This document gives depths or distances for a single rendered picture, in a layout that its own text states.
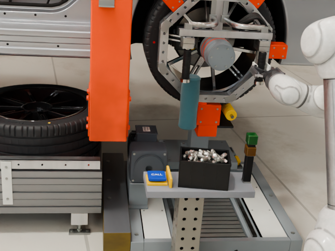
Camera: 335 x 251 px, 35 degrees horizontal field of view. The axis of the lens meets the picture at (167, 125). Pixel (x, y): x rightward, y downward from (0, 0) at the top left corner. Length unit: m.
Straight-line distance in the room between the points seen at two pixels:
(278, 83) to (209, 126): 0.70
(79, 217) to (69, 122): 0.45
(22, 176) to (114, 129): 0.49
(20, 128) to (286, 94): 1.19
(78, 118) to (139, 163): 0.37
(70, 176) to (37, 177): 0.15
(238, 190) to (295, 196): 1.04
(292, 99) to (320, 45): 0.58
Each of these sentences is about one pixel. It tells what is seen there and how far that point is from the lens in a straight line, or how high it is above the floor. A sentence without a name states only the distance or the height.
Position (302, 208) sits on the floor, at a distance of 3.02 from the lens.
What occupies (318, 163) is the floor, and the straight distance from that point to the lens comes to 3.60.
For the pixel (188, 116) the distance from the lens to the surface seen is 2.53.
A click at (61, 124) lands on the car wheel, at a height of 0.50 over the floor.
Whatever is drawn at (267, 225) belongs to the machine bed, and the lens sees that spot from 2.65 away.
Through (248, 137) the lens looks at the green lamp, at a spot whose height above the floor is 0.65.
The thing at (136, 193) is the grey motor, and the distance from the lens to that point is 2.64.
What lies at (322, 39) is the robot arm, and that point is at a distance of 1.53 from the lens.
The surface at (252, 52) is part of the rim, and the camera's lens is 2.75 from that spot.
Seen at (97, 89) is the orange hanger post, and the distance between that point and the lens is 2.20.
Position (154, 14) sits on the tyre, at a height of 0.99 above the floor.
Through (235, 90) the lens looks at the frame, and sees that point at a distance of 2.68.
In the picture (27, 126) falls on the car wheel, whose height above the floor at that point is 0.50.
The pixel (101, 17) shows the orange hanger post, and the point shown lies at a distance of 2.13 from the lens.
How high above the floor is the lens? 1.44
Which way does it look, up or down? 22 degrees down
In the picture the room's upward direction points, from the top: 4 degrees clockwise
